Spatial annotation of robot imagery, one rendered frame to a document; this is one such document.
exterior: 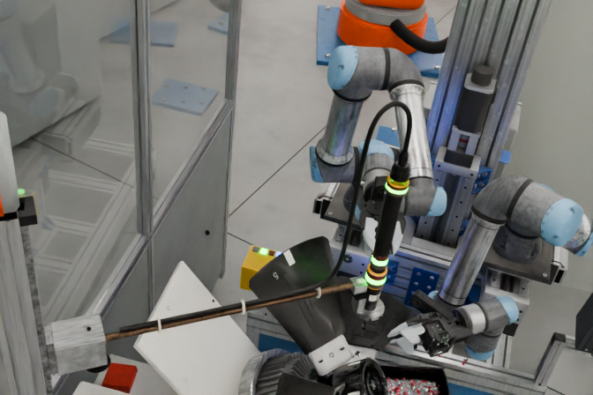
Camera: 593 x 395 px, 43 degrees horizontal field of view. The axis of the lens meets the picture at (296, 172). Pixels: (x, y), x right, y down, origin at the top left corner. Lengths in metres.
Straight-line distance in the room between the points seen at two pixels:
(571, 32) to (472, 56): 1.02
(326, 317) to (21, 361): 0.66
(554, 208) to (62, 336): 1.14
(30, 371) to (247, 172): 2.95
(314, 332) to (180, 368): 0.30
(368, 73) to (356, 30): 3.54
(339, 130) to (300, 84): 2.99
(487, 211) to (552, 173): 1.68
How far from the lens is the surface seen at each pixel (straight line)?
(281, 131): 4.62
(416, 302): 1.97
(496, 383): 2.35
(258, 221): 3.93
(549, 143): 3.52
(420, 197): 1.84
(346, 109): 2.09
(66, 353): 1.45
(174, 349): 1.65
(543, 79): 3.36
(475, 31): 2.25
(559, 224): 1.88
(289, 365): 1.79
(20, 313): 1.35
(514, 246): 2.40
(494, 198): 1.92
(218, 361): 1.75
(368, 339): 1.85
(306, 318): 1.69
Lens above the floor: 2.57
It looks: 37 degrees down
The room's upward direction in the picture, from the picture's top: 7 degrees clockwise
